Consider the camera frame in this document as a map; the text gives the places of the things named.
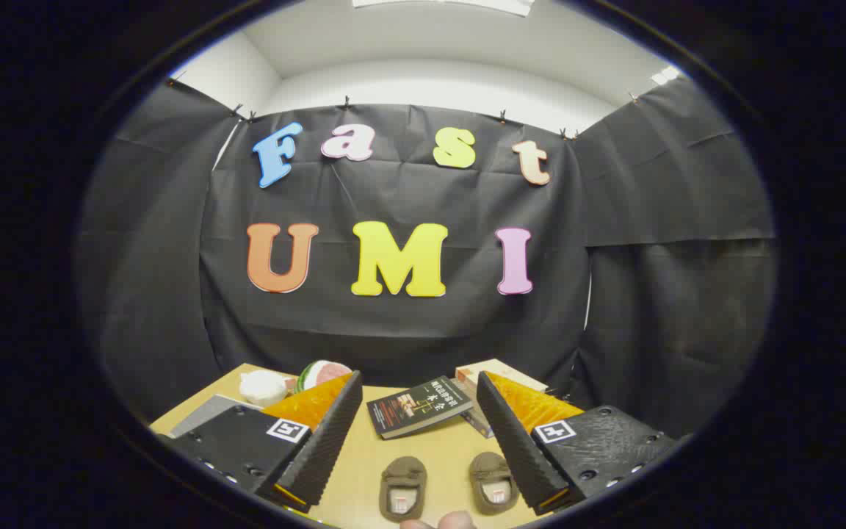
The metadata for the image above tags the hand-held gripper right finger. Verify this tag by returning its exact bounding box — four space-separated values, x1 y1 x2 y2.
476 371 682 516

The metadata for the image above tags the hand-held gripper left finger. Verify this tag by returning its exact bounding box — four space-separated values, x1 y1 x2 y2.
161 370 364 514

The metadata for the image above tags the brown fuzzy slipper shoe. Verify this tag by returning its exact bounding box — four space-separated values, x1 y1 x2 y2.
469 451 520 516
379 456 428 523

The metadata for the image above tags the cream fabric storage box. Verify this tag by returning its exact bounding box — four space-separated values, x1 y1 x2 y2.
170 395 263 439

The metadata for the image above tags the blue cover book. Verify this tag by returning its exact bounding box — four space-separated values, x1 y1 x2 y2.
460 400 497 439

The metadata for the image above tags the watermelon slice plush toy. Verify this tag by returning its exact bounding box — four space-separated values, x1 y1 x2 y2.
295 360 354 394

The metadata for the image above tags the beige paperback book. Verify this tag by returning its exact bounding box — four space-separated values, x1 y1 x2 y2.
455 359 549 394

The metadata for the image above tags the white plush toy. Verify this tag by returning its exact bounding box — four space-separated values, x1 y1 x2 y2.
238 370 297 409

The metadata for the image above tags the dark cover book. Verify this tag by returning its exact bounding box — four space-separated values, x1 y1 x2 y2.
366 376 474 440

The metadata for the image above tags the black backdrop cloth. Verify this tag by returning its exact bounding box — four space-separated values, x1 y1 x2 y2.
74 77 776 442

